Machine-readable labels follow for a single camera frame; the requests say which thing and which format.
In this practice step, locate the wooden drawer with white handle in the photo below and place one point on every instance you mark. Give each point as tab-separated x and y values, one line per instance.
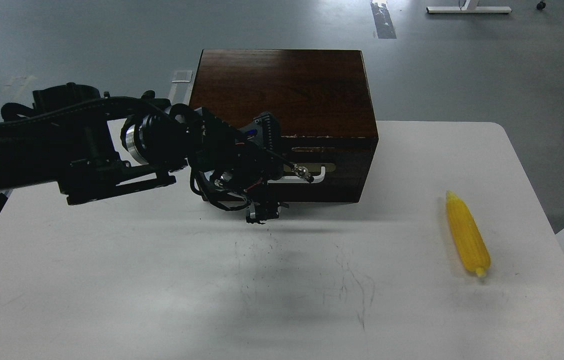
343	157

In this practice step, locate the grey floor tape strip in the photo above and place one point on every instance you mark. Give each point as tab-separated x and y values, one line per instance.
382	20

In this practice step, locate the dark wooden drawer cabinet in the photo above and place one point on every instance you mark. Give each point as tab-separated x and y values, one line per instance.
312	93

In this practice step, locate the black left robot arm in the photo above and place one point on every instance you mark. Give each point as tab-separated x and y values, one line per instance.
96	146

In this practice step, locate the white floor tape marks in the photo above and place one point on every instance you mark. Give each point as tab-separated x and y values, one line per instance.
182	82

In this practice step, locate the white desk leg base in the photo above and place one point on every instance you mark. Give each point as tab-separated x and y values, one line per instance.
468	7

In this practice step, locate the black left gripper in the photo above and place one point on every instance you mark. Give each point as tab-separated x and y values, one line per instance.
227	160

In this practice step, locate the yellow corn cob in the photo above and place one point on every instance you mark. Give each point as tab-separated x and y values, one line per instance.
467	238

